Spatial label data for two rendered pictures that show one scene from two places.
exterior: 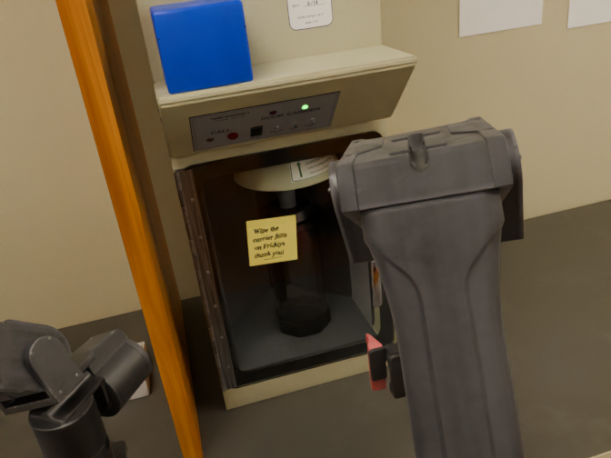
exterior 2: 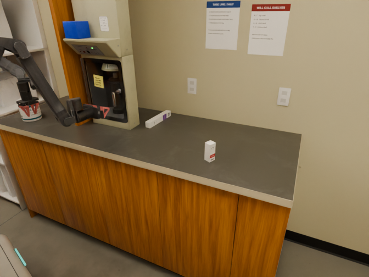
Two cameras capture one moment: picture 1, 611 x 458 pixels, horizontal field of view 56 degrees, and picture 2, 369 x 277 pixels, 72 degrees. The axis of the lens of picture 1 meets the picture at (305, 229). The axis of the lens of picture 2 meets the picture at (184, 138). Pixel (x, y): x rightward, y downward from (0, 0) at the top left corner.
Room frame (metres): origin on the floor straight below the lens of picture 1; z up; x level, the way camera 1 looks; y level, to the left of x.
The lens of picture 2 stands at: (-0.16, -1.37, 1.65)
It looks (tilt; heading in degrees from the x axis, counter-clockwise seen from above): 27 degrees down; 38
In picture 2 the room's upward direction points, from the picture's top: 1 degrees counter-clockwise
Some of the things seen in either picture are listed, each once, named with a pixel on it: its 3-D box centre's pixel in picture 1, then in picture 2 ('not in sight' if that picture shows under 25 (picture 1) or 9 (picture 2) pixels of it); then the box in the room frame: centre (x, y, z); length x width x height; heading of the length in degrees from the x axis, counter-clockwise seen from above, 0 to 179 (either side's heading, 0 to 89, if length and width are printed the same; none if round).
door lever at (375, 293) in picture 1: (371, 274); (116, 98); (0.79, -0.10, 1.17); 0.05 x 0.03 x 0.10; 12
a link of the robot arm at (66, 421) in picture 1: (73, 421); (24, 86); (0.42, 0.24, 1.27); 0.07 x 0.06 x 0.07; 158
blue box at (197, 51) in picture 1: (200, 43); (77, 29); (0.73, 0.10, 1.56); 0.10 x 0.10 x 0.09; 12
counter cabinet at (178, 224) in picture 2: not in sight; (143, 184); (0.91, -0.14, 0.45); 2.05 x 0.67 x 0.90; 102
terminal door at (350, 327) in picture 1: (300, 267); (105, 90); (0.80, 0.02, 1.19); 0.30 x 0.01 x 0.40; 102
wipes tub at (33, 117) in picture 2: not in sight; (29, 109); (0.54, 0.60, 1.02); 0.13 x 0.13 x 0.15
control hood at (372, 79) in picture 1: (286, 107); (92, 48); (0.75, 0.01, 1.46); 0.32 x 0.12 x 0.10; 102
